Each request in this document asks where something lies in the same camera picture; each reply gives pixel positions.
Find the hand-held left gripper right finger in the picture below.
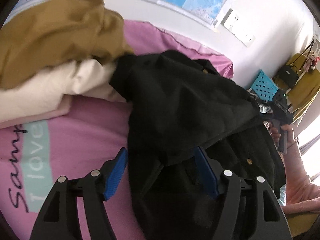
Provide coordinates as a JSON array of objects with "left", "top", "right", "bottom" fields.
[{"left": 194, "top": 146, "right": 293, "bottom": 240}]

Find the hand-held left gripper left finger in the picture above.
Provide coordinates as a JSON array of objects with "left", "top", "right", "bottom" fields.
[{"left": 29, "top": 147, "right": 129, "bottom": 240}]

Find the black garment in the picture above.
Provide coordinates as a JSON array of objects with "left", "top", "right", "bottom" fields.
[{"left": 110, "top": 50, "right": 287, "bottom": 240}]

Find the person's right hand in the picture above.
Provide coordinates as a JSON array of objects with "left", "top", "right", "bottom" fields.
[{"left": 270, "top": 124, "right": 299, "bottom": 153}]

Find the blue plastic basket rack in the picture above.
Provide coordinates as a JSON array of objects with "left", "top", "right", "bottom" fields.
[{"left": 248, "top": 69, "right": 279, "bottom": 103}]

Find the mustard hanging garment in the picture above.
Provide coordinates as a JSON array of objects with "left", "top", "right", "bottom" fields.
[{"left": 273, "top": 52, "right": 320, "bottom": 127}]

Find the black handbag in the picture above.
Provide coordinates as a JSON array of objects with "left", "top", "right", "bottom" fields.
[{"left": 277, "top": 40, "right": 313, "bottom": 90}]

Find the pink printed blanket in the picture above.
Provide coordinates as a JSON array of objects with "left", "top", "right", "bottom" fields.
[{"left": 0, "top": 19, "right": 234, "bottom": 240}]

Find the pale pink garment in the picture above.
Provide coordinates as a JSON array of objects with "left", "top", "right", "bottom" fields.
[{"left": 0, "top": 97, "right": 73, "bottom": 131}]

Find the cream garment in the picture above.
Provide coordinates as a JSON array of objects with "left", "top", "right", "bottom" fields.
[{"left": 0, "top": 57, "right": 128, "bottom": 124}]

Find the brown garment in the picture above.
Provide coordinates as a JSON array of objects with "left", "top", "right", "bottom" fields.
[{"left": 0, "top": 0, "right": 135, "bottom": 90}]

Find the white wall plate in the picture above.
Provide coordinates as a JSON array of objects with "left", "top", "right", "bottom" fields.
[{"left": 242, "top": 31, "right": 256, "bottom": 47}]

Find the white wall socket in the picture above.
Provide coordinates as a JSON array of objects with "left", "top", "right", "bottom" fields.
[
  {"left": 223, "top": 8, "right": 241, "bottom": 29},
  {"left": 234, "top": 20, "right": 250, "bottom": 40}
]

